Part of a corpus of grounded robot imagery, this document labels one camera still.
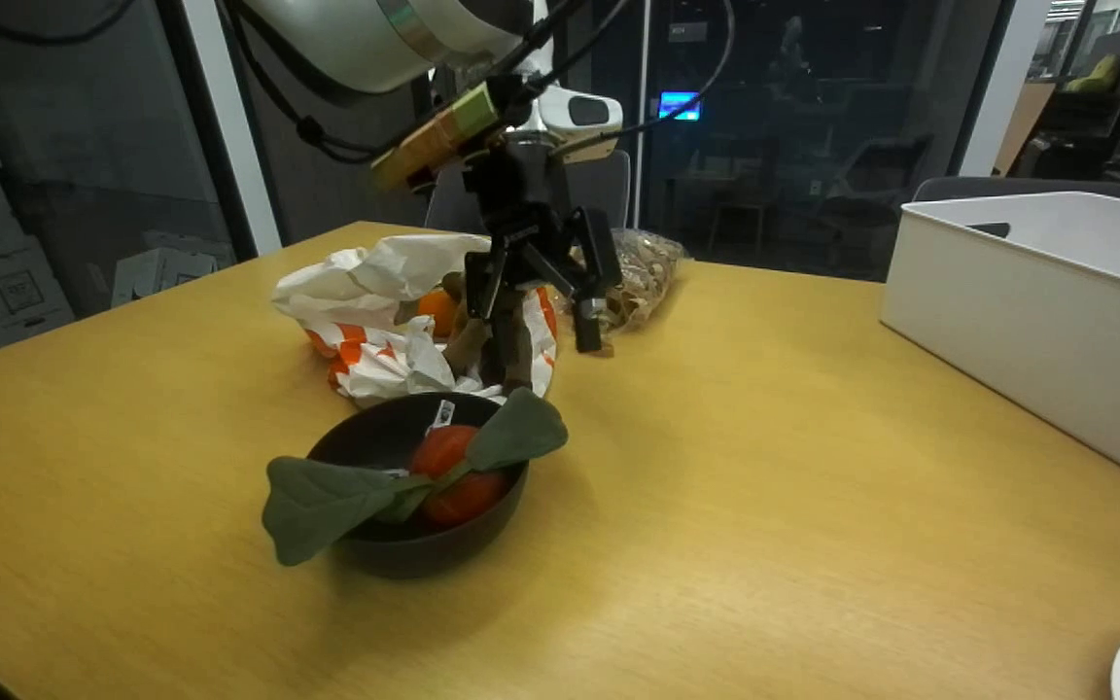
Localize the white orange plastic bag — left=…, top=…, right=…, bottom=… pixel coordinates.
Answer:
left=269, top=229, right=565, bottom=405

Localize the black bowl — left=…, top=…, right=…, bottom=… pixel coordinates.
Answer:
left=302, top=389, right=535, bottom=567

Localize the orange plush fruit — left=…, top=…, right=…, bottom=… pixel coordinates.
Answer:
left=417, top=287, right=464, bottom=342

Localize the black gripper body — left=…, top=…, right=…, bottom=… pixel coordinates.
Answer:
left=460, top=129, right=584, bottom=269

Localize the white rectangular box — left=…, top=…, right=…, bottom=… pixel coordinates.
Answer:
left=877, top=188, right=1120, bottom=501

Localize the clear bag of tan rings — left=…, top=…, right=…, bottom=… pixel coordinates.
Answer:
left=601, top=225, right=691, bottom=326

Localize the white frame post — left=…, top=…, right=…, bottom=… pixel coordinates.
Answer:
left=177, top=0, right=289, bottom=259

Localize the blue lit monitor screen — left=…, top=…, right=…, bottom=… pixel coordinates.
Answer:
left=652, top=90, right=706, bottom=129

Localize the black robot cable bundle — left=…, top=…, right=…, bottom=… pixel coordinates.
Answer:
left=232, top=0, right=731, bottom=167

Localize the tan wrist mount plate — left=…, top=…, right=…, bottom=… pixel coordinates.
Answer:
left=364, top=93, right=513, bottom=199

